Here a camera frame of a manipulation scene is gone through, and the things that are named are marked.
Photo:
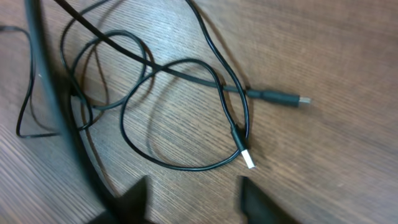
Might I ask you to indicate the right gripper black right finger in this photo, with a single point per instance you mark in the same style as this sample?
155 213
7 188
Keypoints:
258 207

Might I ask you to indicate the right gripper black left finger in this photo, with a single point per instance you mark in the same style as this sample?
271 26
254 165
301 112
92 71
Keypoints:
130 208

